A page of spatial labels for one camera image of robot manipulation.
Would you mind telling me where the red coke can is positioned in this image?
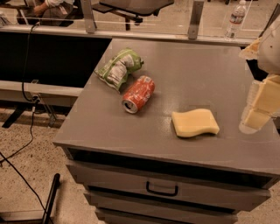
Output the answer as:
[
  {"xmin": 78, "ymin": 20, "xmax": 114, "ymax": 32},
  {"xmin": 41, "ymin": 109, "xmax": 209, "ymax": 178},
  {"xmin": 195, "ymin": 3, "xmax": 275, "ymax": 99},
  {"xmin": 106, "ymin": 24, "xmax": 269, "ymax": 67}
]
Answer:
[{"xmin": 122, "ymin": 75, "xmax": 155, "ymax": 114}]

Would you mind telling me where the yellow sponge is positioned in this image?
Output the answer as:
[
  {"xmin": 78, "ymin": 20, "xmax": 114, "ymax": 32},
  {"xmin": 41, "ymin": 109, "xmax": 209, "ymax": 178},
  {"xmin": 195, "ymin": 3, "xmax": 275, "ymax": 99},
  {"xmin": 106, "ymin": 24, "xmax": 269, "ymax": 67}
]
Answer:
[{"xmin": 171, "ymin": 108, "xmax": 220, "ymax": 137}]

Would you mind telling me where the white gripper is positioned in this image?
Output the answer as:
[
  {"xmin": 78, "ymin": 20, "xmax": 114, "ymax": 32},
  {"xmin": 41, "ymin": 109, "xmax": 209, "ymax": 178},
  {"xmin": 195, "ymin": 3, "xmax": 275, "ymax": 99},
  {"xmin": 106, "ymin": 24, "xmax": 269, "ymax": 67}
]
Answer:
[{"xmin": 239, "ymin": 17, "xmax": 280, "ymax": 130}]

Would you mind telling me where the clear plastic water bottle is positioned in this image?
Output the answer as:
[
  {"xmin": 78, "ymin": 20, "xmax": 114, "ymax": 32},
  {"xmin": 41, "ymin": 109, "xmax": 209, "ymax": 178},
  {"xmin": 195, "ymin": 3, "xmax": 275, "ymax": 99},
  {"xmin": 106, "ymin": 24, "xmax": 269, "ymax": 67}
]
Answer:
[{"xmin": 225, "ymin": 0, "xmax": 247, "ymax": 39}]

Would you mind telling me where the green chip bag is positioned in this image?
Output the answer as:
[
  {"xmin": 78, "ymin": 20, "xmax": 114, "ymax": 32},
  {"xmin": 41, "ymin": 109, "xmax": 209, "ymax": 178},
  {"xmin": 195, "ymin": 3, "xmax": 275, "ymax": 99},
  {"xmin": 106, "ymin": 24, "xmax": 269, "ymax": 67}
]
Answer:
[{"xmin": 94, "ymin": 47, "xmax": 144, "ymax": 92}]

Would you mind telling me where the grey metal railing post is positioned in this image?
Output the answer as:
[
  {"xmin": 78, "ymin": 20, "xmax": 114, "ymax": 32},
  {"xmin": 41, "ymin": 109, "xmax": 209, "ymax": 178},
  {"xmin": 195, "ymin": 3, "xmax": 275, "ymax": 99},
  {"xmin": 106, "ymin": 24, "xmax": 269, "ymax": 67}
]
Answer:
[
  {"xmin": 188, "ymin": 0, "xmax": 204, "ymax": 39},
  {"xmin": 80, "ymin": 0, "xmax": 96, "ymax": 33}
]

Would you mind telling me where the black metal floor stand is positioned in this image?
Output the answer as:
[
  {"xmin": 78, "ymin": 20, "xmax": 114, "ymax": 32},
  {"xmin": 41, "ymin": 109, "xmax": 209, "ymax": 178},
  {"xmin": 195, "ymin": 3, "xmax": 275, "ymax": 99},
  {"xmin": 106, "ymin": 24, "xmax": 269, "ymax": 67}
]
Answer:
[{"xmin": 0, "ymin": 173, "xmax": 60, "ymax": 224}]

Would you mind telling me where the dark metal railing post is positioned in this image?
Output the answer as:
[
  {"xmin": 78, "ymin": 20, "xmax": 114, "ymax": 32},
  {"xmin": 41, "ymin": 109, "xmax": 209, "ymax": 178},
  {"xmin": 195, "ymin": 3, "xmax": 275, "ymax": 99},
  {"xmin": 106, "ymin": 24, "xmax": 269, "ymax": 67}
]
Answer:
[{"xmin": 259, "ymin": 3, "xmax": 280, "ymax": 37}]

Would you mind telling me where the seated person in background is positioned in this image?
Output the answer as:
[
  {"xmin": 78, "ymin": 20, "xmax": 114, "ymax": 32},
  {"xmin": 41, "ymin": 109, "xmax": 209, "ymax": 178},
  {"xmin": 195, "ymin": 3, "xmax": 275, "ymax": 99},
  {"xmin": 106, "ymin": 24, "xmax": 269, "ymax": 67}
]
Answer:
[{"xmin": 16, "ymin": 0, "xmax": 84, "ymax": 28}]

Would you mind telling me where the black office chair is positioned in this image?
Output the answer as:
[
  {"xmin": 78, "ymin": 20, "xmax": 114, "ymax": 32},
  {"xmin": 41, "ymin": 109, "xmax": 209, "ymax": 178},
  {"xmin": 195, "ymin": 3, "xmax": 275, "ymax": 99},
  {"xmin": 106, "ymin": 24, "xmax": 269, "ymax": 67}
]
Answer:
[{"xmin": 92, "ymin": 0, "xmax": 174, "ymax": 31}]

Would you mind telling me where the grey drawer cabinet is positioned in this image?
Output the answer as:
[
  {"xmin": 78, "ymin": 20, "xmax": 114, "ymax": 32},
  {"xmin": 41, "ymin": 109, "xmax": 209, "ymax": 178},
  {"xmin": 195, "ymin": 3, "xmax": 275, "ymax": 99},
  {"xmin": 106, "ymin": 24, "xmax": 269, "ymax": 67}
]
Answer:
[{"xmin": 54, "ymin": 39, "xmax": 280, "ymax": 224}]

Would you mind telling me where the black drawer handle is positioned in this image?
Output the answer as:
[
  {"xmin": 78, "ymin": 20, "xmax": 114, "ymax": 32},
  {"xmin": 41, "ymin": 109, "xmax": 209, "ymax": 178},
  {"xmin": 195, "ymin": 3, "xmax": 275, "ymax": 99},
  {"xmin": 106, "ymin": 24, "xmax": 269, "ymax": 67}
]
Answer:
[{"xmin": 145, "ymin": 181, "xmax": 179, "ymax": 197}]

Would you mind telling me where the black power cable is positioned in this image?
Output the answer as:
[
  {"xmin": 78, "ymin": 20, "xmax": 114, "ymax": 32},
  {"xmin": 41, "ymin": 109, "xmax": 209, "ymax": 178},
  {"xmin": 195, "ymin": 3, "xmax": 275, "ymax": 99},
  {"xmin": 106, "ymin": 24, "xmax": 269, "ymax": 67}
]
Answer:
[{"xmin": 0, "ymin": 21, "xmax": 55, "ymax": 224}]

